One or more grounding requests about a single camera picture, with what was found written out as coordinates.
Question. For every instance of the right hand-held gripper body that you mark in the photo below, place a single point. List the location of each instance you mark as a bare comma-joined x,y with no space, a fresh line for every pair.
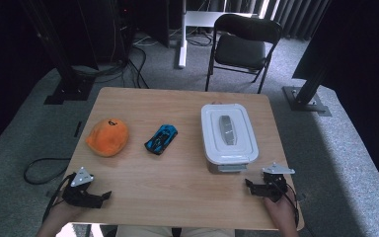
274,186

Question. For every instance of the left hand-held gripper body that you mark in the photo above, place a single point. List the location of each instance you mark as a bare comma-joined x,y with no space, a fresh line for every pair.
80,194

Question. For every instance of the clear plastic container box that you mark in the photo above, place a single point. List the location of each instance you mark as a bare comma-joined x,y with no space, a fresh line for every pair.
212,168

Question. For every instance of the orange plush toy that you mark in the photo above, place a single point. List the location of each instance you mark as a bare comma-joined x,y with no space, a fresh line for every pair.
107,138

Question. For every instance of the white container lid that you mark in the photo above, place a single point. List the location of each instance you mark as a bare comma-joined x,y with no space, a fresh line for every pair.
210,148

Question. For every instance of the blue toy car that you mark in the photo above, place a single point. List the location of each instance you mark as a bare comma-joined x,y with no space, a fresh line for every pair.
161,138

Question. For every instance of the person's left hand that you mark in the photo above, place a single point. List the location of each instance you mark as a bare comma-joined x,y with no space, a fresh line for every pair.
64,212

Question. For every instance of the person's right hand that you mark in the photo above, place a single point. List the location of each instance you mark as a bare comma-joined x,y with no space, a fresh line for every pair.
283,212

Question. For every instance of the black tape strip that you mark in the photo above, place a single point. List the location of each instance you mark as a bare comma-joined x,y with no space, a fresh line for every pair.
77,129

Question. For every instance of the black metal stand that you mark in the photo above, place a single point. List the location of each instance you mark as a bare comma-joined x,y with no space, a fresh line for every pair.
69,89
304,98

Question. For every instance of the black curtain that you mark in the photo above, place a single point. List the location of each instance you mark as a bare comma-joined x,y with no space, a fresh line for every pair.
358,82
3,65

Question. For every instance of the black folding chair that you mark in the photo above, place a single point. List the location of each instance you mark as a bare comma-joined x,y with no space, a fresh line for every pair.
240,51

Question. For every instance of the grey pleated curtain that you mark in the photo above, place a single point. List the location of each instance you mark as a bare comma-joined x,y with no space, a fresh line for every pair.
296,16

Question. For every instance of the black computer cabinet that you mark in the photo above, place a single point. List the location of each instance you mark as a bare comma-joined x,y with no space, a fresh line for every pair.
138,19

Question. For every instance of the white desk frame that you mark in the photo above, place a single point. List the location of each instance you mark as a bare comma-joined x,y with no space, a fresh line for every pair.
182,39

